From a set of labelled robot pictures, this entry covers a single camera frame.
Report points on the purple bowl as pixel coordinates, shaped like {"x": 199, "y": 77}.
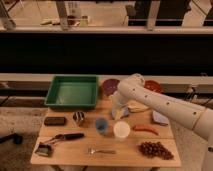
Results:
{"x": 109, "y": 86}

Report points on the blue sponge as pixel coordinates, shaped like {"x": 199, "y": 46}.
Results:
{"x": 119, "y": 113}

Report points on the green plastic tray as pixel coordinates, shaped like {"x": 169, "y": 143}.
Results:
{"x": 72, "y": 92}

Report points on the grey blue cloth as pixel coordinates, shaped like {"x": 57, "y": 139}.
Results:
{"x": 160, "y": 119}

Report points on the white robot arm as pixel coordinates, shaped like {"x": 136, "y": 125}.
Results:
{"x": 194, "y": 117}

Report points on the metal fork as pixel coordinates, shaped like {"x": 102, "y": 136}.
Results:
{"x": 93, "y": 151}

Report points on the banana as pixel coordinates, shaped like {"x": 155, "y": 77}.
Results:
{"x": 135, "y": 107}

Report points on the dark brown block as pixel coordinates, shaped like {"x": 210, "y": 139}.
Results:
{"x": 55, "y": 121}

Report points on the orange carrot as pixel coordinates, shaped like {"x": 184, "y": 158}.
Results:
{"x": 145, "y": 128}

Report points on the white plastic cup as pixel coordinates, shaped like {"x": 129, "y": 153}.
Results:
{"x": 121, "y": 130}

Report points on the orange red bowl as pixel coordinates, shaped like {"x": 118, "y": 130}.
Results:
{"x": 153, "y": 86}

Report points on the blue plastic cup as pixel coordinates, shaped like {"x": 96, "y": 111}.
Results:
{"x": 101, "y": 125}

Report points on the black object on floor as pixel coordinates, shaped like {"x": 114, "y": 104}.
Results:
{"x": 16, "y": 138}

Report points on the bunch of dark grapes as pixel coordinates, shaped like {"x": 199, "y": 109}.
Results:
{"x": 155, "y": 149}

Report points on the wooden table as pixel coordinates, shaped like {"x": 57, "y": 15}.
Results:
{"x": 75, "y": 152}

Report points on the black handled utensil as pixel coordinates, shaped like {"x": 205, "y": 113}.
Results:
{"x": 59, "y": 137}

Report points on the small metal cup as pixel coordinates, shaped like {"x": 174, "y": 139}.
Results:
{"x": 79, "y": 117}

